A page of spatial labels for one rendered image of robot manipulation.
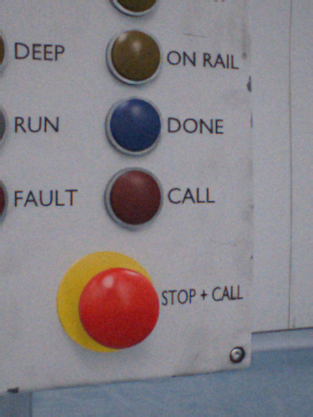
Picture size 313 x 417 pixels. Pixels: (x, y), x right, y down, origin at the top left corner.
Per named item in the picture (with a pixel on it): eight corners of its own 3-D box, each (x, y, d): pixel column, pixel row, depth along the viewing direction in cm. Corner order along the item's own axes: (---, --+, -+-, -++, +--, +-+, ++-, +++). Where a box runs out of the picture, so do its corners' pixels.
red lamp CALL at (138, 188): (165, 225, 40) (164, 168, 40) (111, 226, 39) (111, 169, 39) (158, 224, 41) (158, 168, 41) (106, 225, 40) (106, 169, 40)
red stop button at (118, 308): (165, 348, 38) (165, 267, 38) (86, 355, 36) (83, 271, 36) (133, 331, 42) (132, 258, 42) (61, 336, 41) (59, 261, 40)
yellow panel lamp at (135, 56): (164, 82, 40) (164, 29, 39) (112, 80, 39) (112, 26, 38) (158, 83, 40) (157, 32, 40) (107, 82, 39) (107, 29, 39)
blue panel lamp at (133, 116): (164, 152, 40) (164, 98, 40) (111, 152, 39) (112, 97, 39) (158, 153, 40) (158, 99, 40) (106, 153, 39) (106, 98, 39)
